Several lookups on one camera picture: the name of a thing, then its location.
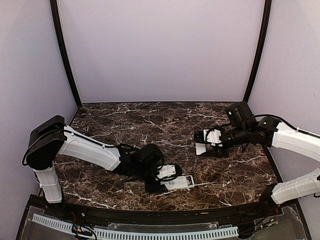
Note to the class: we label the black frame post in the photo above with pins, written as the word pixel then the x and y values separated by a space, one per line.
pixel 63 52
pixel 259 50

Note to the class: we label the right black frame post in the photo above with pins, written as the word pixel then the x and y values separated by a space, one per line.
pixel 259 50

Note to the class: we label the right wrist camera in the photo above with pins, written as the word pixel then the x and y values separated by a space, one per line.
pixel 212 137

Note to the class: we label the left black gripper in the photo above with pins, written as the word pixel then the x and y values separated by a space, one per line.
pixel 154 187

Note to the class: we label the black front rail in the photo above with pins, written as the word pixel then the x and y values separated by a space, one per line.
pixel 245 214

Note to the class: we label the left black frame post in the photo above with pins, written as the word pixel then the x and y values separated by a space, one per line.
pixel 63 52

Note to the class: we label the blue orange battery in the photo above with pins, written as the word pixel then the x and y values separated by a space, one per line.
pixel 190 180

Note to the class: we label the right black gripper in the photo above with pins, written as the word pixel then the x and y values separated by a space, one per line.
pixel 217 152

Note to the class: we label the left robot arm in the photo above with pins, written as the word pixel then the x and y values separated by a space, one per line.
pixel 54 137

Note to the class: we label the white slotted cable duct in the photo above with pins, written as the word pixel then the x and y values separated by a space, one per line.
pixel 118 231

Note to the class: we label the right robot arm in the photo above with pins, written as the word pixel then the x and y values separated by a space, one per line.
pixel 269 131

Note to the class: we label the white battery cover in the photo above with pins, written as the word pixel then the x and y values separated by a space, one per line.
pixel 201 149

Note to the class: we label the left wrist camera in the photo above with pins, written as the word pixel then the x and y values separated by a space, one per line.
pixel 168 172

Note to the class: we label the white remote control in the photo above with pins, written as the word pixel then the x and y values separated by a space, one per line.
pixel 178 183

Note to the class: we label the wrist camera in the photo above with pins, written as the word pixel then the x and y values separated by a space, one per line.
pixel 168 172
pixel 212 137

